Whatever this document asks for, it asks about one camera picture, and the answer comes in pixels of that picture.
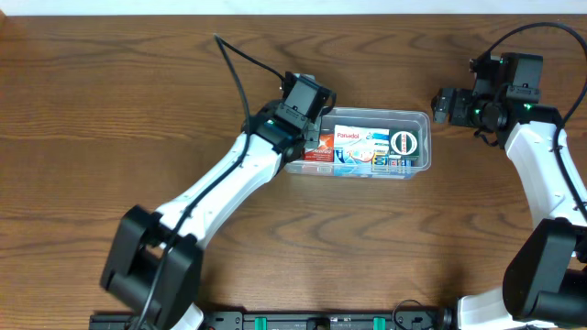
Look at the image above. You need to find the red Panadol box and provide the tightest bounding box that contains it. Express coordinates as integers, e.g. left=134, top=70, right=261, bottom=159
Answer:
left=303, top=134, right=334, bottom=162

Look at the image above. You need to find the white blue Panadol box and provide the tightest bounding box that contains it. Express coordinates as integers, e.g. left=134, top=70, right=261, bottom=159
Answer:
left=334, top=125, right=390, bottom=163

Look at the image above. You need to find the clear plastic container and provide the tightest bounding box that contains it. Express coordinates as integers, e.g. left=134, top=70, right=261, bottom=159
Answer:
left=285, top=107, right=432, bottom=180

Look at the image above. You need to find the green round tin box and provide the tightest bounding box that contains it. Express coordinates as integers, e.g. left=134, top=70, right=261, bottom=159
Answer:
left=389, top=129, right=420, bottom=160

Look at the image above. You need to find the blue Cool Fever box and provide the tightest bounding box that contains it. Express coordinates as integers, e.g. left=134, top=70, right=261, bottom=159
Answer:
left=333, top=154, right=415, bottom=179

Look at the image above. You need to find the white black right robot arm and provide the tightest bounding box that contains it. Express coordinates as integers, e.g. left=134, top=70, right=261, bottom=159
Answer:
left=431, top=52, right=586, bottom=329

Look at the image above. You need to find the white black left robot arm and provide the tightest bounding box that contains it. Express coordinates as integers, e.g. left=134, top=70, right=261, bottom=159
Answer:
left=100, top=72, right=337, bottom=329

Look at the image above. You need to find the black mounting rail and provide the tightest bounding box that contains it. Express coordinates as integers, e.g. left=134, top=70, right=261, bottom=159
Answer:
left=88, top=309, right=455, bottom=330

